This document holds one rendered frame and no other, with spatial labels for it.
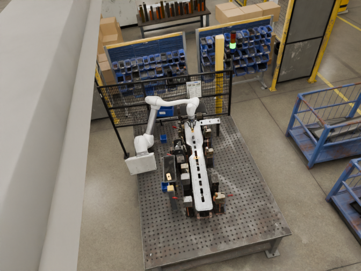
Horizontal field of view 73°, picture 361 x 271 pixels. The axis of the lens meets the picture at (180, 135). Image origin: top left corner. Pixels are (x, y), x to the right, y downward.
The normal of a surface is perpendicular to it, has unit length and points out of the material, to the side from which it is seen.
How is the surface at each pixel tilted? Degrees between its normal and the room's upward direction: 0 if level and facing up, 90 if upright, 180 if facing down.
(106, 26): 90
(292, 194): 0
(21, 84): 0
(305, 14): 91
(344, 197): 0
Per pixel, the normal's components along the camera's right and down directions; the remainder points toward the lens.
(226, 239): -0.10, -0.68
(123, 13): 0.19, 0.70
